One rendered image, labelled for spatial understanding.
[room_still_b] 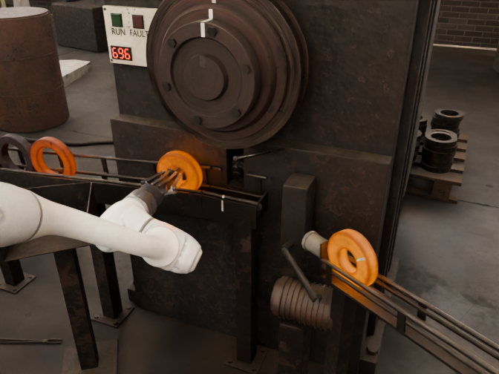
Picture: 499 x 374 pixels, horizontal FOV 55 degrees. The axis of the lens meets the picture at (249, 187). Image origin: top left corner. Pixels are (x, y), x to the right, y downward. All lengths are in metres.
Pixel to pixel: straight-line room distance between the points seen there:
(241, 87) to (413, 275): 1.49
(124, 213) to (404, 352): 1.25
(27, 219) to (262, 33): 0.72
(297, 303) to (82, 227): 0.67
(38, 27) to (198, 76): 2.91
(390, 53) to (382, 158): 0.30
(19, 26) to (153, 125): 2.51
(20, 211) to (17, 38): 3.26
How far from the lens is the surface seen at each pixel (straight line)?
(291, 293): 1.44
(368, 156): 1.45
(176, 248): 1.24
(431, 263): 2.55
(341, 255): 1.30
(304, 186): 1.40
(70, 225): 1.04
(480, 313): 2.35
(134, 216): 1.31
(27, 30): 4.07
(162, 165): 1.59
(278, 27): 1.27
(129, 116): 1.76
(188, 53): 1.31
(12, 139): 2.02
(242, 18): 1.27
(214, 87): 1.27
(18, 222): 0.86
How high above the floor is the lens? 1.46
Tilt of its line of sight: 29 degrees down
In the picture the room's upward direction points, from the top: straight up
